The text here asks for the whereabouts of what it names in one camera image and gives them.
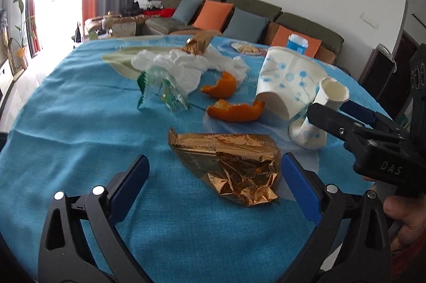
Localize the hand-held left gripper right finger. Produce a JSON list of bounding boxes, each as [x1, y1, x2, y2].
[[281, 152, 393, 283]]

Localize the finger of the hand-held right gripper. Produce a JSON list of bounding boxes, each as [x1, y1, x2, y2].
[[307, 102, 367, 144], [340, 99, 400, 130]]

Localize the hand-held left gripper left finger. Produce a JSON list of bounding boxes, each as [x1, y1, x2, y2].
[[38, 155, 154, 283]]

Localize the small paper cup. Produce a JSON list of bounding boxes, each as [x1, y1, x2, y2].
[[289, 77, 350, 150]]

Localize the large gold foil wrapper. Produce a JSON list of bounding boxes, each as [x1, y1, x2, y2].
[[168, 127, 283, 208]]

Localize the person's right hand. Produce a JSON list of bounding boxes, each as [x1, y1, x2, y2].
[[382, 194, 426, 253]]

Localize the dark chair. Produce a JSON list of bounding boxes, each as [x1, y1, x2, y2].
[[358, 44, 398, 104]]

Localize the dark wooden door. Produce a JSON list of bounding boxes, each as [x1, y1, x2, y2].
[[394, 0, 420, 124]]

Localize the large crushed paper cup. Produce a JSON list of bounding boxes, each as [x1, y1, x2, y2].
[[255, 46, 328, 120]]

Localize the blue printed tablecloth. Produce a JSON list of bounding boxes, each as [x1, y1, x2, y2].
[[0, 34, 410, 283]]

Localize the blue cup with white lid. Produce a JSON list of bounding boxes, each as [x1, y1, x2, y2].
[[287, 34, 308, 55]]

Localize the long orange peel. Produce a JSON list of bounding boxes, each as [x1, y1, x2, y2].
[[206, 98, 266, 123]]

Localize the clear green plastic wrapper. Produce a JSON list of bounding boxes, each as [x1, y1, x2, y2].
[[136, 67, 192, 112]]

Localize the orange cushion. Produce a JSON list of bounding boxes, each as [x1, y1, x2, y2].
[[270, 25, 323, 58], [193, 0, 234, 32]]

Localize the olive green sofa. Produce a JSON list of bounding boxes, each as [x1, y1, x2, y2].
[[145, 0, 345, 66]]

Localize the small curled orange peel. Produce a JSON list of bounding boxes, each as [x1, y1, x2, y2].
[[200, 71, 237, 100]]

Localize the clear cracker packet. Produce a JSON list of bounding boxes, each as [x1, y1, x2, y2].
[[231, 41, 268, 57]]

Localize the grey-blue cushion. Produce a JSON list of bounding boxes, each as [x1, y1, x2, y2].
[[222, 8, 269, 43], [171, 0, 203, 25]]

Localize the small gold foil wrapper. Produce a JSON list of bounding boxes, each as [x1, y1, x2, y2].
[[182, 31, 222, 56]]

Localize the white television cabinet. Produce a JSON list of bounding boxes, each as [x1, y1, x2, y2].
[[0, 59, 15, 97]]

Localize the red clothing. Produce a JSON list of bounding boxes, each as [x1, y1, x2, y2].
[[143, 8, 175, 18]]

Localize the black clothing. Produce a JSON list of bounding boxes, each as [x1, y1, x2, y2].
[[121, 4, 147, 16]]

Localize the tall leafy plant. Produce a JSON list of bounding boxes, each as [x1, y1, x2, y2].
[[7, 0, 37, 71]]

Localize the narrow orange and grey curtain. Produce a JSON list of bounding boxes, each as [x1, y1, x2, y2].
[[20, 0, 44, 54]]

